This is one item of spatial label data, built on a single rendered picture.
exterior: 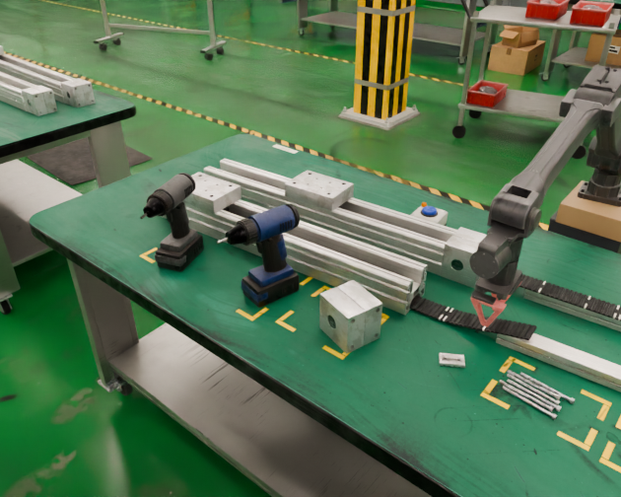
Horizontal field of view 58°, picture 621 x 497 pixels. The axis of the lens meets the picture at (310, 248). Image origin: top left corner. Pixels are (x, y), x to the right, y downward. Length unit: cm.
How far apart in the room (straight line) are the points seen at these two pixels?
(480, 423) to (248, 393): 96
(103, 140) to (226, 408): 144
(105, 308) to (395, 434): 121
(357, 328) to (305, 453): 65
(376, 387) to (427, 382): 10
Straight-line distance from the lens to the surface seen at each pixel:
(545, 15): 433
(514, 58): 637
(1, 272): 275
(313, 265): 140
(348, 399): 111
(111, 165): 283
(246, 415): 184
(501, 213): 112
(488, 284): 119
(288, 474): 170
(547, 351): 125
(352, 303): 117
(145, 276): 147
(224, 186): 158
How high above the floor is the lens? 159
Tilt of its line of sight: 32 degrees down
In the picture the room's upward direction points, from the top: straight up
